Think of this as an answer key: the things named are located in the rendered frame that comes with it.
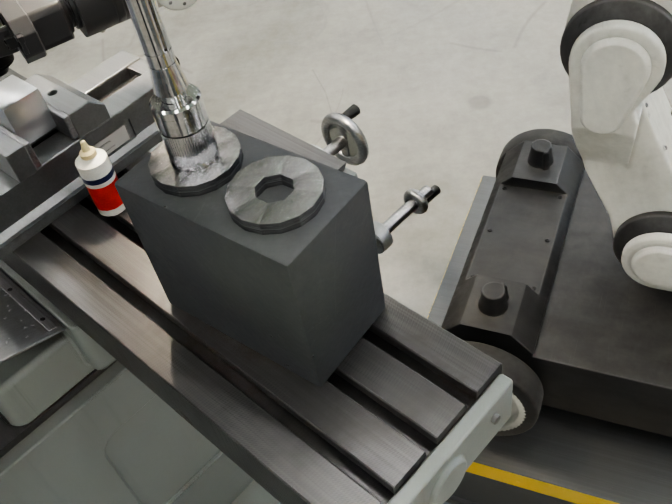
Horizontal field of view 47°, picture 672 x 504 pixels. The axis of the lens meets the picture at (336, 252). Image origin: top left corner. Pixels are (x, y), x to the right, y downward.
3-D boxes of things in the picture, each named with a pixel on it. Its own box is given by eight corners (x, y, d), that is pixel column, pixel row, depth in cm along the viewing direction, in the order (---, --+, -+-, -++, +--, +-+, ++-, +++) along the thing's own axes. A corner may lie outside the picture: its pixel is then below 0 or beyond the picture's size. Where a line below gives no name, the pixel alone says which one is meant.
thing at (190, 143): (229, 149, 73) (213, 100, 69) (192, 178, 71) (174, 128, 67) (196, 133, 76) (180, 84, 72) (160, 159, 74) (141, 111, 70)
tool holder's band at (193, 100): (213, 100, 69) (210, 90, 69) (174, 128, 67) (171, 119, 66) (180, 84, 72) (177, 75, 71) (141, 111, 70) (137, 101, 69)
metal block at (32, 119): (31, 111, 103) (12, 74, 99) (57, 126, 100) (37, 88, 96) (-1, 133, 101) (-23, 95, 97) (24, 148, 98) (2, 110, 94)
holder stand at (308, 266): (237, 236, 94) (192, 102, 80) (387, 307, 84) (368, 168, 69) (168, 303, 88) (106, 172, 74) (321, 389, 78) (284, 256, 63)
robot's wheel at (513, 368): (541, 424, 130) (548, 356, 116) (534, 450, 127) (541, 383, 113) (427, 394, 137) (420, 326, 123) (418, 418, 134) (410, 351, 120)
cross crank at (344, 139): (341, 140, 161) (333, 93, 152) (384, 160, 154) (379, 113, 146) (287, 183, 154) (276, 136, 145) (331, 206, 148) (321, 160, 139)
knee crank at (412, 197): (426, 187, 161) (424, 165, 157) (449, 198, 158) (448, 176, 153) (356, 250, 151) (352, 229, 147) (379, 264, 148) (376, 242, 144)
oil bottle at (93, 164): (117, 191, 103) (86, 126, 95) (135, 203, 101) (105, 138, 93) (92, 209, 101) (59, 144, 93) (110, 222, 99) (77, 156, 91)
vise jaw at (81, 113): (58, 89, 109) (47, 65, 106) (111, 117, 102) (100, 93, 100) (23, 112, 106) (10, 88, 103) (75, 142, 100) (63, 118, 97)
